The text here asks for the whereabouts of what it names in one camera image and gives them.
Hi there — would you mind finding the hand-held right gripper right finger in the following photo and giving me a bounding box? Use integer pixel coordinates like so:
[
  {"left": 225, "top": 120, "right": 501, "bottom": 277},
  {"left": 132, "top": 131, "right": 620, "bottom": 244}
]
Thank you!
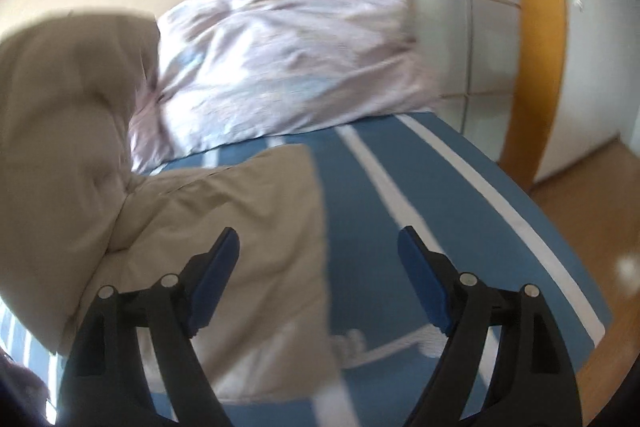
[{"left": 397, "top": 226, "right": 584, "bottom": 427}]

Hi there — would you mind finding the pink floral duvet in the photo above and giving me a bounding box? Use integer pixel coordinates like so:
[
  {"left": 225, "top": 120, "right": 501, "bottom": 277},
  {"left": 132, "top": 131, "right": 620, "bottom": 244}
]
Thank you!
[{"left": 127, "top": 0, "right": 442, "bottom": 176}]

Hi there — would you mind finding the wooden framed wardrobe door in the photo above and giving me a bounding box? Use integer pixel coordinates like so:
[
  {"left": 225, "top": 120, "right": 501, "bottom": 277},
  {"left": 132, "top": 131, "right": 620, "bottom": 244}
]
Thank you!
[{"left": 369, "top": 0, "right": 571, "bottom": 194}]

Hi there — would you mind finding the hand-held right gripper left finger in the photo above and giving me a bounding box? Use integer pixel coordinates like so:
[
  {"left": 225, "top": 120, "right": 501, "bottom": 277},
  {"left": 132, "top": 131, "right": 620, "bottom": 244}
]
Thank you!
[{"left": 56, "top": 227, "right": 241, "bottom": 427}]

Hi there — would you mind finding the beige puffer jacket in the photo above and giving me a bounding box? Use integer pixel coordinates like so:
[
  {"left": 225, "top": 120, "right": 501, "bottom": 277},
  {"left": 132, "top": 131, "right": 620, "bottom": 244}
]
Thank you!
[{"left": 0, "top": 9, "right": 347, "bottom": 404}]

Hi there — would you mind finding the blue striped bed sheet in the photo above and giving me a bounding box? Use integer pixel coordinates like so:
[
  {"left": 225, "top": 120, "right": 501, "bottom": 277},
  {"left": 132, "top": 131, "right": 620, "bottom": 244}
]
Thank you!
[{"left": 0, "top": 109, "right": 614, "bottom": 427}]

